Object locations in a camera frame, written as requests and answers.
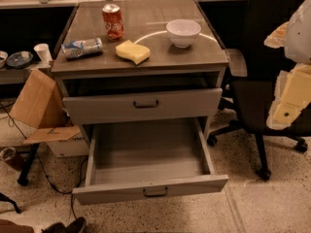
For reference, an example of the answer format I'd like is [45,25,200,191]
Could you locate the white paper cup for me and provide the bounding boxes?
[34,44,52,63]

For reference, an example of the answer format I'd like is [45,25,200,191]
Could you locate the black office chair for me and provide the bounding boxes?
[207,0,311,180]

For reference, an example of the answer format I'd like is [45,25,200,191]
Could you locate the black shoe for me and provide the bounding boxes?
[41,216,86,233]

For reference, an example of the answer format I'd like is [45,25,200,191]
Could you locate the orange soda can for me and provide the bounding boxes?
[102,4,123,40]

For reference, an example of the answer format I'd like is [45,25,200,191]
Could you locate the brown cardboard box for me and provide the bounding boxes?
[10,69,88,157]

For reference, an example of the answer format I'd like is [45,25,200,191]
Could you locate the dark round plate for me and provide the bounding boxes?
[6,50,33,69]

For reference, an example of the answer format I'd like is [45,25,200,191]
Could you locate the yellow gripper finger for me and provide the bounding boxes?
[266,64,311,130]

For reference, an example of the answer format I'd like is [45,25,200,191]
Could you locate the white bowl at left edge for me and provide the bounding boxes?
[0,50,8,69]

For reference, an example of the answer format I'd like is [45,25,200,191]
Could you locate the brown cup on floor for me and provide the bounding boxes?
[0,147,24,171]

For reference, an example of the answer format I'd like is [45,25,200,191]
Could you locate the black floor cable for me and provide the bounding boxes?
[0,101,88,221]

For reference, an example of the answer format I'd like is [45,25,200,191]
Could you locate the grey drawer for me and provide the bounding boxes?
[73,118,228,205]
[63,88,222,124]

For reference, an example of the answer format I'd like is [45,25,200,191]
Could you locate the yellow sponge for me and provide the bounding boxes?
[116,40,151,65]

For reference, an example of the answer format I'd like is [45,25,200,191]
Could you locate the grey bottom drawer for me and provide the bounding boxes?
[73,118,228,205]

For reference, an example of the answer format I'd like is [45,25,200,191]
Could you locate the grey middle drawer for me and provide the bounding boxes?
[63,88,222,124]

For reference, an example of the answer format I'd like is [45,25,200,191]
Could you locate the black table leg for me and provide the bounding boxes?
[17,144,39,186]

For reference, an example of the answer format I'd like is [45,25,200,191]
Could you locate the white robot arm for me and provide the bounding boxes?
[264,0,311,130]

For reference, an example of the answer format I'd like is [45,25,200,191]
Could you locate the grey drawer cabinet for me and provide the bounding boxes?
[52,0,227,138]

